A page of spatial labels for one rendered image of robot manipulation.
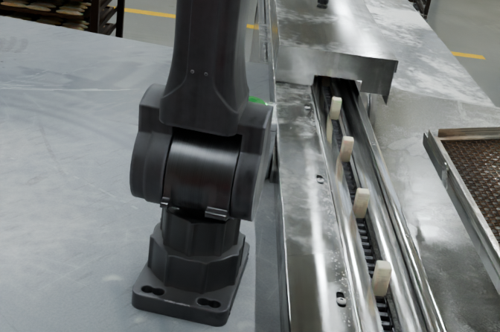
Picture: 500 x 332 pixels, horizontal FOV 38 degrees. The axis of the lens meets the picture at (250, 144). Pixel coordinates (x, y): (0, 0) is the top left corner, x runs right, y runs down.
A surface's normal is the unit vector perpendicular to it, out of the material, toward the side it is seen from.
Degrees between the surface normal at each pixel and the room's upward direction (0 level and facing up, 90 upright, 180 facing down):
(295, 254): 0
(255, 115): 13
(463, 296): 0
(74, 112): 0
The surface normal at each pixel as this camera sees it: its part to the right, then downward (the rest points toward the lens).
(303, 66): -0.01, 0.41
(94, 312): 0.13, -0.90
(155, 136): -0.02, -0.43
